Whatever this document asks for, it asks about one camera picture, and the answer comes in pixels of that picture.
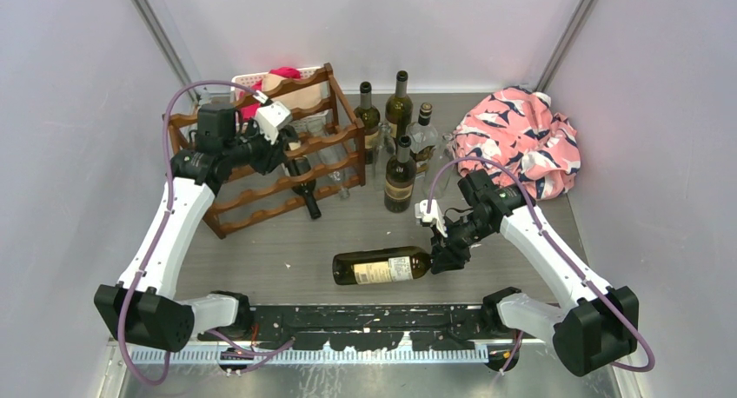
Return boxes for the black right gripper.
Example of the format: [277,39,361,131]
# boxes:
[430,210,495,273]

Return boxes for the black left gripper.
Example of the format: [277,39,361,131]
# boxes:
[225,116,289,176]

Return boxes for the dark bottle white label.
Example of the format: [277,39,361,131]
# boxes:
[282,124,323,221]

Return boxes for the dark bottle cream label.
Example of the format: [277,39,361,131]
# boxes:
[332,246,432,286]

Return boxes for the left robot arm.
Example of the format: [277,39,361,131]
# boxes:
[94,100,292,353]

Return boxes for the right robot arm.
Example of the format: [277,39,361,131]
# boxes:
[415,170,639,376]

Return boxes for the wooden wine rack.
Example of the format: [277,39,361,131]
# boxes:
[163,63,366,239]

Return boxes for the clear glass bottle by cloth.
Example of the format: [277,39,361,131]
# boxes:
[423,133,455,200]

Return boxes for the dark bottle brown label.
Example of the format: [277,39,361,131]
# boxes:
[384,135,416,213]

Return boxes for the dark green bottle far left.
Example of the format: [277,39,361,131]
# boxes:
[354,81,381,165]

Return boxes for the dark green bottle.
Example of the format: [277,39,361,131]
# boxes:
[385,70,414,141]
[354,81,381,165]

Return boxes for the small clear glass bottle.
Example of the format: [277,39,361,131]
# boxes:
[371,122,395,192]

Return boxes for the clear bottle with dark cap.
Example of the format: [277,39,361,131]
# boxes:
[407,103,439,178]

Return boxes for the dark green bottle far back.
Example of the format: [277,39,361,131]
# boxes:
[385,70,414,141]

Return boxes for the red cloth in basket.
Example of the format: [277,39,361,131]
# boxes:
[237,67,302,120]

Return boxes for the white plastic basket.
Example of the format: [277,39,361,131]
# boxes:
[232,67,330,133]

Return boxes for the beige folded cloth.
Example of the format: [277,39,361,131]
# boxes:
[276,84,322,110]

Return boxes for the pink shark print cloth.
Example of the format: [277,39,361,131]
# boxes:
[449,86,581,200]

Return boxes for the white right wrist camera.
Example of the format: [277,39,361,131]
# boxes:
[414,199,448,238]

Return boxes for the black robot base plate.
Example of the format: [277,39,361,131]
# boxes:
[231,304,516,352]

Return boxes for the aluminium frame rail front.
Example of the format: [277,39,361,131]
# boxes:
[108,306,632,366]

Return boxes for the aluminium corner post left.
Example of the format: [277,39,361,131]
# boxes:
[130,0,193,85]

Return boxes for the aluminium corner post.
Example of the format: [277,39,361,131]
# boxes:
[535,0,598,92]
[130,0,193,85]

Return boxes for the aluminium corner post right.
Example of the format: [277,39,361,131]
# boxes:
[535,0,598,92]

